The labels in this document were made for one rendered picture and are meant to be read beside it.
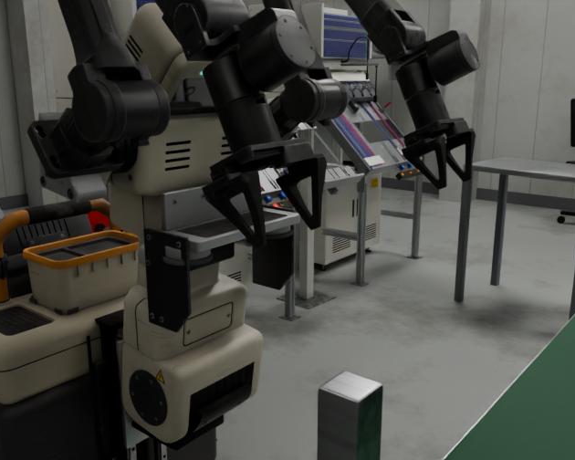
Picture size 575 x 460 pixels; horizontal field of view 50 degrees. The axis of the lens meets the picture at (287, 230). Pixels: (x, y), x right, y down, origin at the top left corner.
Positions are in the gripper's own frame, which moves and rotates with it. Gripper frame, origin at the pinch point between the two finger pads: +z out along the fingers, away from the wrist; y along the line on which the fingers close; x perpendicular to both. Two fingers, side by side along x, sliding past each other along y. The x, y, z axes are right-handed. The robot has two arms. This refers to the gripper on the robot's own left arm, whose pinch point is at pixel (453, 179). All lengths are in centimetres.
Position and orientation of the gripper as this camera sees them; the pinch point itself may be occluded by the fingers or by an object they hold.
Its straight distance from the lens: 103.4
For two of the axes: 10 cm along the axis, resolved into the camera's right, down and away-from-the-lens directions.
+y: 6.2, -1.9, 7.6
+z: 3.4, 9.4, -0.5
